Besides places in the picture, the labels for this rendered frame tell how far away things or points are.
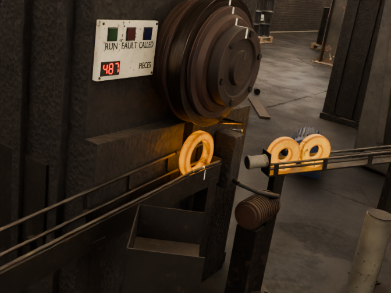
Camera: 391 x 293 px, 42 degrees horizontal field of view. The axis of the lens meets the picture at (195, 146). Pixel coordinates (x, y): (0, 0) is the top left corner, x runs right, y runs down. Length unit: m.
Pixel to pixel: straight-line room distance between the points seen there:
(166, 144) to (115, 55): 0.43
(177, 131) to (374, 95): 2.84
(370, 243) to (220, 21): 1.21
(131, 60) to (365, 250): 1.35
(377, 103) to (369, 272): 2.29
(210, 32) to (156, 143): 0.44
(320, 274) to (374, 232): 0.58
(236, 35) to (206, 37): 0.10
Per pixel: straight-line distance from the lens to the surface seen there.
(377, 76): 4.49
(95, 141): 1.61
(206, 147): 1.99
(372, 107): 4.52
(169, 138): 1.87
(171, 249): 1.58
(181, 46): 1.66
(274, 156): 2.24
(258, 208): 2.16
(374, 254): 2.41
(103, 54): 1.56
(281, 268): 2.79
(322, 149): 2.36
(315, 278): 2.79
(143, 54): 1.69
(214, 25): 1.72
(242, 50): 1.79
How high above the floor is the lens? 1.41
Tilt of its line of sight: 19 degrees down
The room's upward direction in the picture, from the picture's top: 8 degrees clockwise
